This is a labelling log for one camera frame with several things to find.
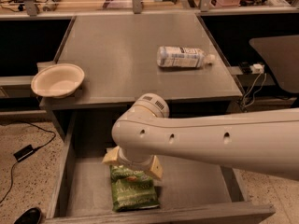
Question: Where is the grey counter cabinet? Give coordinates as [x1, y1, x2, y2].
[40, 13, 242, 137]

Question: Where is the black shoe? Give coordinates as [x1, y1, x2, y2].
[14, 207, 42, 224]

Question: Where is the white plastic bottle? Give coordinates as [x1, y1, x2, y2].
[157, 46, 215, 68]

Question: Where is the grey open drawer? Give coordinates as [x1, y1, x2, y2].
[46, 108, 275, 224]

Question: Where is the black power adapter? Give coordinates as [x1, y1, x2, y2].
[14, 145, 35, 162]

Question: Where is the white wall plug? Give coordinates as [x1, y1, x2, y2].
[251, 63, 264, 74]

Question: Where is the white paper bowl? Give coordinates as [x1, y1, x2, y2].
[31, 63, 85, 98]

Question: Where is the black handheld tool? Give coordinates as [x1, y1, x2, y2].
[43, 0, 62, 11]

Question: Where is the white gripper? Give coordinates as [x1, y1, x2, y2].
[102, 147, 164, 180]

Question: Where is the black power cable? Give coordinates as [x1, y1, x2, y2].
[0, 120, 57, 204]

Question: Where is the green jalapeno chip bag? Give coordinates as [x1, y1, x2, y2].
[110, 165, 160, 212]

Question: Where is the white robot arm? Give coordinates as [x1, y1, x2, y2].
[103, 93, 299, 180]

